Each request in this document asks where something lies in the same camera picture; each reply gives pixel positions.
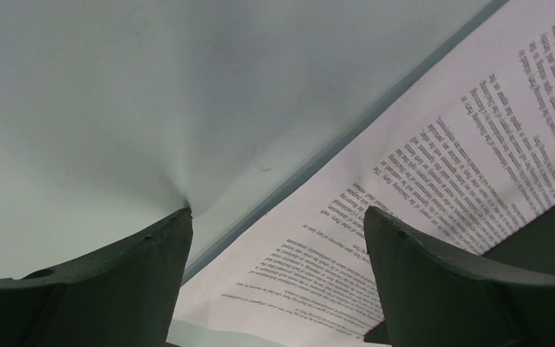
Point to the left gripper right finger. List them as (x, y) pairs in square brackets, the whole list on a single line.
[(433, 293)]

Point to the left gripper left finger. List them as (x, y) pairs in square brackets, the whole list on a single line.
[(123, 294)]

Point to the red folder black inside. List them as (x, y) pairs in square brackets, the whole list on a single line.
[(531, 248)]

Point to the printed paper sheet top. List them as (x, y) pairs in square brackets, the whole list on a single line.
[(466, 154)]

